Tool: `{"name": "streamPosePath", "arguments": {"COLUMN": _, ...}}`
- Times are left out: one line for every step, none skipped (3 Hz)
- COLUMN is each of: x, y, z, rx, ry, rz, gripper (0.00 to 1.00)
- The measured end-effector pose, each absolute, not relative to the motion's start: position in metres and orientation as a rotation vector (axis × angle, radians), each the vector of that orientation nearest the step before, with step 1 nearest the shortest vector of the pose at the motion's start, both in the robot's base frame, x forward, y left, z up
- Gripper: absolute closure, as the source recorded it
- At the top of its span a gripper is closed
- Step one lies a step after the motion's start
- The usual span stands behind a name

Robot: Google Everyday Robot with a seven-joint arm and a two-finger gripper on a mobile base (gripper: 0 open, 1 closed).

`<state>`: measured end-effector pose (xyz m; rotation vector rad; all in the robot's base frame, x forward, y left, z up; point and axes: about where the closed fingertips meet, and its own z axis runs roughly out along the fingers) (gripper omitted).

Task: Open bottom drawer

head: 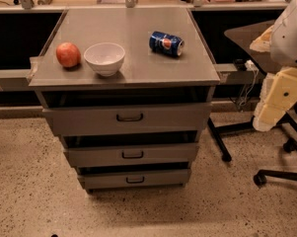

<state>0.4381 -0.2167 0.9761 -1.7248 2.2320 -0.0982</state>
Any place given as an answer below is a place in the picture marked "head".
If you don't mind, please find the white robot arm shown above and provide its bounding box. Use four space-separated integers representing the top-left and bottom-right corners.
250 0 297 131

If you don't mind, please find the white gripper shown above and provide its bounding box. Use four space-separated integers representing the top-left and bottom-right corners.
253 67 297 131

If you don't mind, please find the black laptop stand table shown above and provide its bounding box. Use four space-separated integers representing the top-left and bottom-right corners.
206 19 297 163

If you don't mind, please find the black office chair base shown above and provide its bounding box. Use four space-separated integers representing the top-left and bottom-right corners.
253 99 297 188

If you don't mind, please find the blue Pepsi can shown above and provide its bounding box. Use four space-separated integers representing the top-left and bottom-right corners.
149 32 185 57

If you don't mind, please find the grey bottom drawer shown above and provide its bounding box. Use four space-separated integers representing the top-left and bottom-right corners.
78 169 191 191

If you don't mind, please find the red apple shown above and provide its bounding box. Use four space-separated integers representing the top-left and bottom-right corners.
56 42 81 67

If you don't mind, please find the grey top drawer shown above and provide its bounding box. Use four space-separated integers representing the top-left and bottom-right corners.
43 103 211 136

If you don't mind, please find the grey drawer cabinet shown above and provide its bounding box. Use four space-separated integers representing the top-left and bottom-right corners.
28 6 221 194

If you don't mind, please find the white power strip with cables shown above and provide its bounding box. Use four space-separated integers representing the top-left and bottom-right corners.
234 59 259 111

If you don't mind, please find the grey middle drawer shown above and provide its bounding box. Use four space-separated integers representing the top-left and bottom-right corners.
64 143 198 167

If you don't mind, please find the white ceramic bowl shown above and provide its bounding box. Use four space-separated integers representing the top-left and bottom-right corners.
84 42 125 77

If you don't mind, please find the grey drawer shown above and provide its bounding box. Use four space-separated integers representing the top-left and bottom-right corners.
64 143 198 167
78 169 191 191
43 103 211 136

